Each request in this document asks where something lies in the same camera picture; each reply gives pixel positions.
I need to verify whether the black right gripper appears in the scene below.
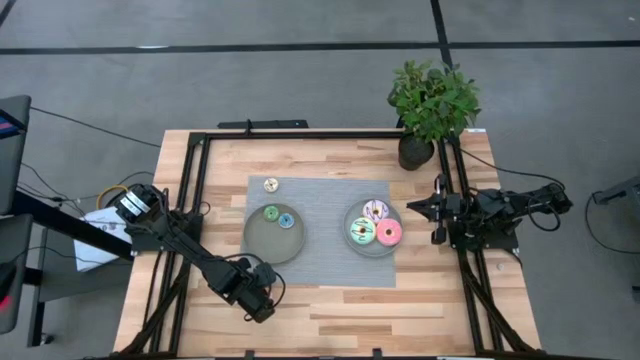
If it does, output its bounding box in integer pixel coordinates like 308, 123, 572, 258
406, 192, 476, 246

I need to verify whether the large pink frosted donut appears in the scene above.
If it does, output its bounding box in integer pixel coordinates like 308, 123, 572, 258
375, 218, 404, 248

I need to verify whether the large lilac frosted donut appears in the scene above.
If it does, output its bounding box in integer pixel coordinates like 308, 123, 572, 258
362, 198, 390, 224

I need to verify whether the large mint frosted donut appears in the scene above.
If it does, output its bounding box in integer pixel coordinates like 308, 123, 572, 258
349, 217, 378, 246

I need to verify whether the olive green plate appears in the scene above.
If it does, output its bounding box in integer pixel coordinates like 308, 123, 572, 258
242, 202, 307, 265

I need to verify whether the grey plate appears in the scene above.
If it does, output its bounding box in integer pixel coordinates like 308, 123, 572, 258
342, 198, 404, 258

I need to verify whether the grey woven placemat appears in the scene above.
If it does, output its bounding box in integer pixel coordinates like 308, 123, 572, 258
239, 174, 397, 289

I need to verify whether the potted green plant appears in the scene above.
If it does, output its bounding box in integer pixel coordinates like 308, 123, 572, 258
387, 59, 482, 172

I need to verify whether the white paper sheet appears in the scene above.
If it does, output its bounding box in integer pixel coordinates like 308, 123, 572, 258
73, 207, 135, 274

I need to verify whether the black bar device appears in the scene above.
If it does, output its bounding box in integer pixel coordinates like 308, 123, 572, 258
217, 118, 310, 131

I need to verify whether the grey stand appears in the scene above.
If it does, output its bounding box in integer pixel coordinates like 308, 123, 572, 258
592, 174, 640, 217

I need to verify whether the black desk beam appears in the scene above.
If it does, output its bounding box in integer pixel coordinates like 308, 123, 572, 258
9, 192, 134, 261

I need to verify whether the dark grey curved device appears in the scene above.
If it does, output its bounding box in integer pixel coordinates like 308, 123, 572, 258
0, 213, 34, 335

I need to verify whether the dark grey monitor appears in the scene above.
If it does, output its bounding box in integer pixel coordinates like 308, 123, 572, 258
0, 94, 32, 216

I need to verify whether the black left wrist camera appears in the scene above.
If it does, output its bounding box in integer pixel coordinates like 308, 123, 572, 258
248, 262, 278, 289

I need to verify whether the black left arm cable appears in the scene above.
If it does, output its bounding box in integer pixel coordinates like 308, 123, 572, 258
222, 252, 287, 311

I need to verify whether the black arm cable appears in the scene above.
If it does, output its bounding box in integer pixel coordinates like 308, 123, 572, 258
452, 142, 574, 234
222, 252, 287, 311

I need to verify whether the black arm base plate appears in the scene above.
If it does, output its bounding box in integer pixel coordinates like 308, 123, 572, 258
447, 219, 520, 252
130, 212, 204, 253

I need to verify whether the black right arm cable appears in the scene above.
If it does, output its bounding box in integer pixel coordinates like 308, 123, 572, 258
452, 142, 574, 234

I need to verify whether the black aluminium table frame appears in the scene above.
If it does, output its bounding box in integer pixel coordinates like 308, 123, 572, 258
114, 130, 541, 359

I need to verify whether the yellow cable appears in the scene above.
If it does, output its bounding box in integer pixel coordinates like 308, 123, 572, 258
96, 184, 129, 209

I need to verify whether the long black floor cable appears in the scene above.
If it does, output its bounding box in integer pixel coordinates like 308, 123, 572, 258
29, 106, 162, 150

